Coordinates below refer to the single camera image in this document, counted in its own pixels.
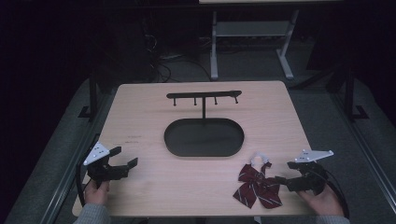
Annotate dark red striped bow tie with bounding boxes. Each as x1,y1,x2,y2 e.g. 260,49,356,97
232,151,284,210

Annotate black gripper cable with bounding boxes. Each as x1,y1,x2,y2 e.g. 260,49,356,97
75,154,92,208
321,169,350,219

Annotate person's right hand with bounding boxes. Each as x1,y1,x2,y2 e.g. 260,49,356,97
296,183,346,217

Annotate grey metal frame rail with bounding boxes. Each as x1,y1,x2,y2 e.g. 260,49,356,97
329,90,396,204
38,91,110,224

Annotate black floor cables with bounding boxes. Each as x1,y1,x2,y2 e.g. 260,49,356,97
148,31,213,84

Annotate black hook rack with tray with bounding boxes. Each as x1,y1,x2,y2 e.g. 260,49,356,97
163,90,246,159

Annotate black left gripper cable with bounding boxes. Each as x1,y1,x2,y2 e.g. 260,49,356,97
75,154,92,208

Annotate black metal stand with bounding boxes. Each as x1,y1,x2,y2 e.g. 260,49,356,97
78,68,100,121
343,65,371,123

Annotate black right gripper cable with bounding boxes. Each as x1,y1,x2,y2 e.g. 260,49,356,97
321,169,350,219

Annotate white metal table frame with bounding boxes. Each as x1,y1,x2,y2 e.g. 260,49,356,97
209,8,301,81

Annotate person's left hand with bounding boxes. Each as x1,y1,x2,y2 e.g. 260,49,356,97
84,179,111,206

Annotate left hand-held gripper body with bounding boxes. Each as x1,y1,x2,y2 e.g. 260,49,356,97
82,141,131,189

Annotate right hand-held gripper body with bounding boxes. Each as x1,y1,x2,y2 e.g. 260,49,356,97
287,148,335,196

